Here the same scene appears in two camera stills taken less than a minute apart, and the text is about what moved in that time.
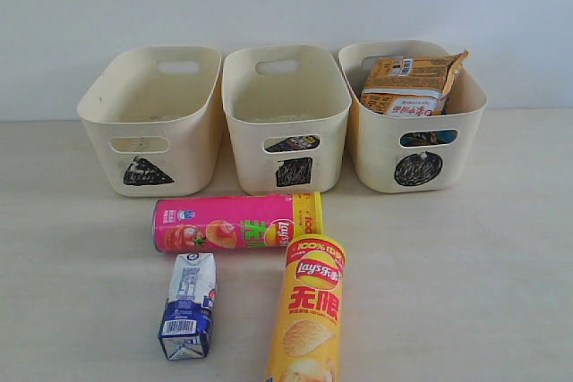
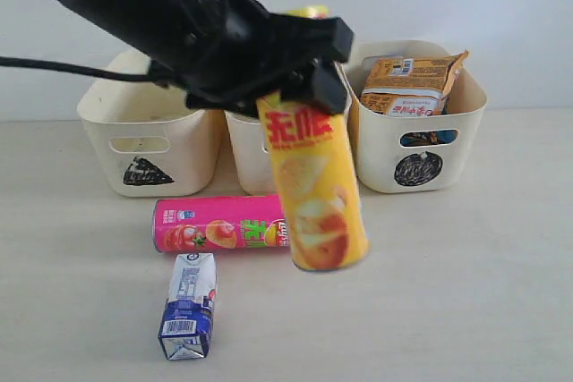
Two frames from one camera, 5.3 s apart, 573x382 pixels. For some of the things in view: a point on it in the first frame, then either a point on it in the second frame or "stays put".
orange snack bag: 407,85 stays put
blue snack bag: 428,138 stays put
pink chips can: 240,223 stays put
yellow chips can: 306,340 to 318,173
